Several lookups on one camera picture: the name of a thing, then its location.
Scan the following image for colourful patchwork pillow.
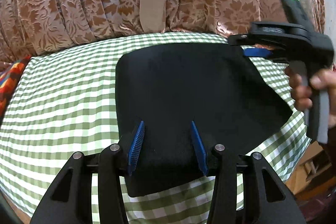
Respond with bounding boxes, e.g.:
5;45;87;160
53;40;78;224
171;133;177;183
0;55;31;119

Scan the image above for black pants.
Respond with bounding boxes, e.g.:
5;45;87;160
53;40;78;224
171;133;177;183
115;43;292;197

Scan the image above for green checkered bed sheet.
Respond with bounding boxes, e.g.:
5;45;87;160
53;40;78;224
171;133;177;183
1;32;311;223

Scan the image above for person's right hand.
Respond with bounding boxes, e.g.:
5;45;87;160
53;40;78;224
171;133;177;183
285;67;336;128

